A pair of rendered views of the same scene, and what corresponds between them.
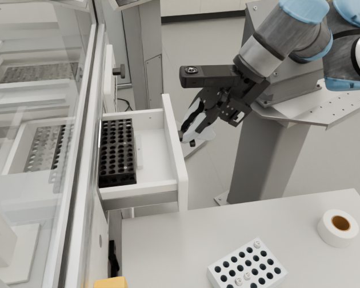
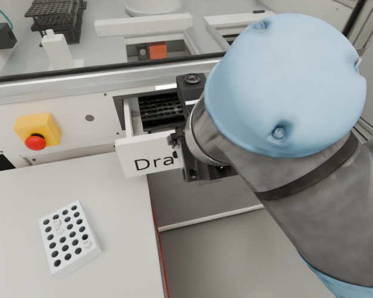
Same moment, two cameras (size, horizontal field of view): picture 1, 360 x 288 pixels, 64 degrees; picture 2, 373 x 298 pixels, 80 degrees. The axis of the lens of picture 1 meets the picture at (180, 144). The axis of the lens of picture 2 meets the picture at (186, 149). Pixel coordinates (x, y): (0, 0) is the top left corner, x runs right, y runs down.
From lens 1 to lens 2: 0.57 m
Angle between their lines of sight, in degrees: 57
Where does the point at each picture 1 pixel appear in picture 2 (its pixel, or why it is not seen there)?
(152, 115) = not seen: hidden behind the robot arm
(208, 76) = (181, 94)
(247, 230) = (121, 247)
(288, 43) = (197, 124)
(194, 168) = not seen: hidden behind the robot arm
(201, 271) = (87, 204)
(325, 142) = not seen: outside the picture
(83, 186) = (86, 74)
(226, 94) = (182, 130)
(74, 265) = (25, 81)
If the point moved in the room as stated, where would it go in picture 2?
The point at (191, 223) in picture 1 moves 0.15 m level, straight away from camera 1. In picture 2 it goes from (134, 194) to (195, 194)
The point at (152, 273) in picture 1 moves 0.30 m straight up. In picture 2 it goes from (94, 171) to (39, 64)
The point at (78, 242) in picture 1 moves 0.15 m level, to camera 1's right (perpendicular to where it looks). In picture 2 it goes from (41, 79) to (9, 127)
